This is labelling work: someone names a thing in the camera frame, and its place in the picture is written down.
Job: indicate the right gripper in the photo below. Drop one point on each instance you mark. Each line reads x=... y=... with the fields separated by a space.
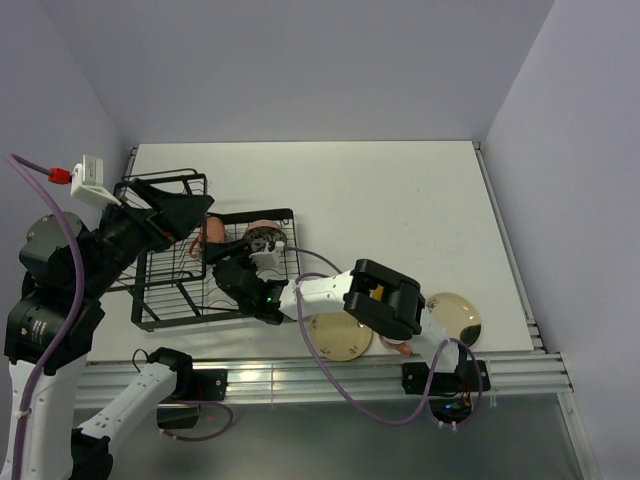
x=238 y=249

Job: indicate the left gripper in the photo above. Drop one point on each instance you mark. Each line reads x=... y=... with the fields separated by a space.
x=173 y=213

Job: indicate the orange floral mug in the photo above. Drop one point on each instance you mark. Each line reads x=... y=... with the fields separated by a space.
x=211 y=231

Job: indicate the patterned ceramic bowl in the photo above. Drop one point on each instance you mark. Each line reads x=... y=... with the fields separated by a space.
x=264 y=234

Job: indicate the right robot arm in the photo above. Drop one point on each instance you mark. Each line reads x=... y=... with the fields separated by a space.
x=387 y=302

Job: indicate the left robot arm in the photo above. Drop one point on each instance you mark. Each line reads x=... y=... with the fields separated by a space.
x=49 y=334

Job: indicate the cream plate with flowers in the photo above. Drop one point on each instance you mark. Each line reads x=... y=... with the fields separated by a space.
x=339 y=337

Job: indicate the yellow black patterned plate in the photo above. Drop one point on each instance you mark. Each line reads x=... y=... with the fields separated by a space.
x=377 y=293

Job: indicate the orange mug near edge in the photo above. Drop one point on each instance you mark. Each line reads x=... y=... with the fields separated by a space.
x=402 y=347

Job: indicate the cream plate with branch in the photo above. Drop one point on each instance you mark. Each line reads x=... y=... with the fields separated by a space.
x=458 y=316

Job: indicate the black wire dish rack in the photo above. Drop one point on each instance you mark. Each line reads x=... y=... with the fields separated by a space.
x=169 y=289

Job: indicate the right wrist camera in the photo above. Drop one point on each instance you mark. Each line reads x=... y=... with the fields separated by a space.
x=270 y=257

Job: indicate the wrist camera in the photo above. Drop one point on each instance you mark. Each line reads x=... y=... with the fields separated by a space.
x=87 y=183
x=270 y=257

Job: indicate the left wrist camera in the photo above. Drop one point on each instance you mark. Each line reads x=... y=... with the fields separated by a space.
x=87 y=183

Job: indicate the aluminium table edge rail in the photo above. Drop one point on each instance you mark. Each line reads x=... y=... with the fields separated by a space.
x=300 y=380

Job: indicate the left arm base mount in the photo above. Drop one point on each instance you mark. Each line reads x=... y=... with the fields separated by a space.
x=206 y=384

